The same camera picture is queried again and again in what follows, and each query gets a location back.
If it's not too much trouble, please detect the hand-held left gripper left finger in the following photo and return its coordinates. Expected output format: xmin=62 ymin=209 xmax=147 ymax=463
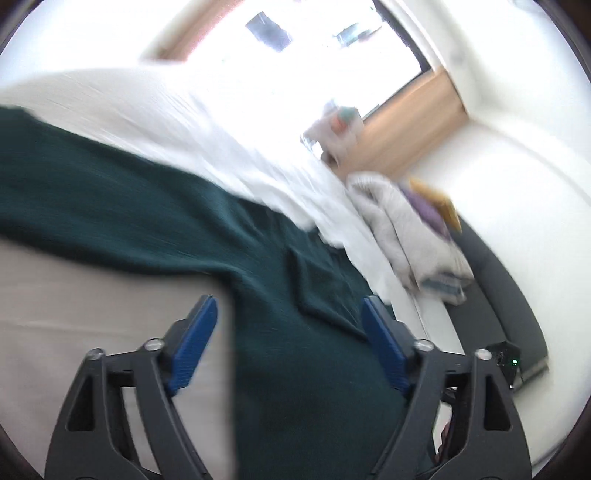
xmin=44 ymin=294 xmax=219 ymax=480

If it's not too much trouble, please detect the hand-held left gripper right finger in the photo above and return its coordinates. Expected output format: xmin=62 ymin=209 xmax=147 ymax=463
xmin=361 ymin=295 xmax=532 ymax=480

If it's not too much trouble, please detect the dark green knitted sweater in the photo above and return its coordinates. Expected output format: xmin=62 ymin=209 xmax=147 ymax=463
xmin=0 ymin=105 xmax=444 ymax=480

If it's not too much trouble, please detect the white mattress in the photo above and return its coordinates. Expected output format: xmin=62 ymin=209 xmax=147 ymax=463
xmin=406 ymin=277 xmax=468 ymax=357

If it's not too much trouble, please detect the dark grey padded headboard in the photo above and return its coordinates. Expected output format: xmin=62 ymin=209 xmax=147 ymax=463
xmin=448 ymin=222 xmax=550 ymax=385

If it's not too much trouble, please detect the folded grey quilt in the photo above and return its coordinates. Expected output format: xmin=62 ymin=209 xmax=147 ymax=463
xmin=346 ymin=171 xmax=475 ymax=305

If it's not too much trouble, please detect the purple pillow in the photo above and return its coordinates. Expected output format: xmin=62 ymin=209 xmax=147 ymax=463
xmin=399 ymin=185 xmax=453 ymax=241

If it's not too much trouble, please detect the yellow pillow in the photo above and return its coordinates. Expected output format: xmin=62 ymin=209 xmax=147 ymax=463
xmin=409 ymin=178 xmax=462 ymax=232

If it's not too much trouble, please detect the white bed duvet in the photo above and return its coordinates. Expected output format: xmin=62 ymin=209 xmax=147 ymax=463
xmin=0 ymin=68 xmax=419 ymax=480

